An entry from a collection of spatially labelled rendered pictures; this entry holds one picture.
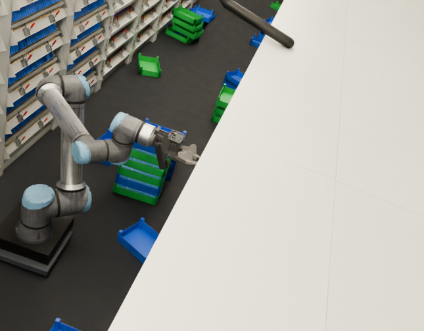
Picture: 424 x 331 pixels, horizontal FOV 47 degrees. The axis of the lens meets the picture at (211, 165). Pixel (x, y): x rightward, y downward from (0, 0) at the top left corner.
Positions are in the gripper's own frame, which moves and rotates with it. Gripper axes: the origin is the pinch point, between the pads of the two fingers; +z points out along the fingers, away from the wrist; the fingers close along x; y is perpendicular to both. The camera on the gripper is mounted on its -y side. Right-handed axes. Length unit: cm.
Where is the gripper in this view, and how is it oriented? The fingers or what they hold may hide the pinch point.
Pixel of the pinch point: (196, 161)
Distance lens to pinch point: 193.5
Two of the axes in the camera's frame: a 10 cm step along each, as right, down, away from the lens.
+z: 9.1, 4.0, -0.2
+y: 3.2, -7.6, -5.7
